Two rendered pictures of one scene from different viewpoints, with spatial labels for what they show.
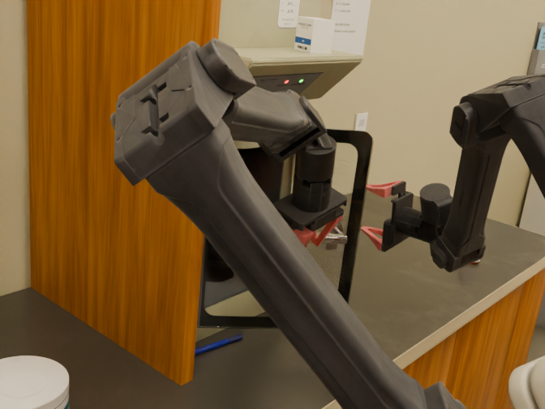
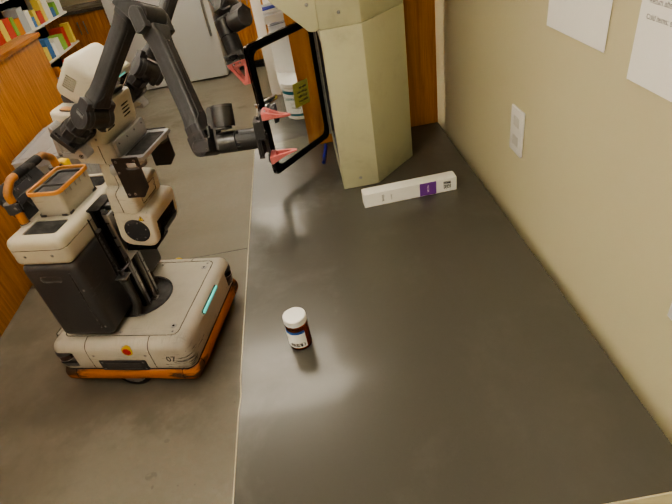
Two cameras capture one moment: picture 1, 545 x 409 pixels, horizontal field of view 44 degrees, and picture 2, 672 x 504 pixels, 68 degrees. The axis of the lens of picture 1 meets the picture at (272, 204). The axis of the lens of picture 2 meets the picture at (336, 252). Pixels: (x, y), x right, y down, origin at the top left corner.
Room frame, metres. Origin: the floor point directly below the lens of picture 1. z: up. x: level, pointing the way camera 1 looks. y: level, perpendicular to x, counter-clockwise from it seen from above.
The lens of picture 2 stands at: (2.40, -0.95, 1.71)
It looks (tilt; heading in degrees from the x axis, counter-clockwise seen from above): 36 degrees down; 141
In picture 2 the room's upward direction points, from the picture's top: 11 degrees counter-clockwise
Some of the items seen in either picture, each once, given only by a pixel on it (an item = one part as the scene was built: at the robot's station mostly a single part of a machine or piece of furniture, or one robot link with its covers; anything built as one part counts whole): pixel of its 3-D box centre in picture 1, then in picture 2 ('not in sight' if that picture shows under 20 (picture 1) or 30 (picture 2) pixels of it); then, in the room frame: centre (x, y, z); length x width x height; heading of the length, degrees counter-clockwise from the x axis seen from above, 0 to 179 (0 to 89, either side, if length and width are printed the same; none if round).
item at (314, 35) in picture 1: (314, 35); not in sight; (1.27, -0.04, 1.54); 0.05 x 0.05 x 0.06; 36
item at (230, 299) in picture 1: (279, 232); (291, 97); (1.16, -0.02, 1.19); 0.30 x 0.01 x 0.40; 101
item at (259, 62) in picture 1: (285, 79); (291, 2); (1.22, 0.00, 1.46); 0.32 x 0.11 x 0.10; 141
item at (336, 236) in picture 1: (321, 234); not in sight; (1.14, -0.10, 1.20); 0.10 x 0.05 x 0.03; 101
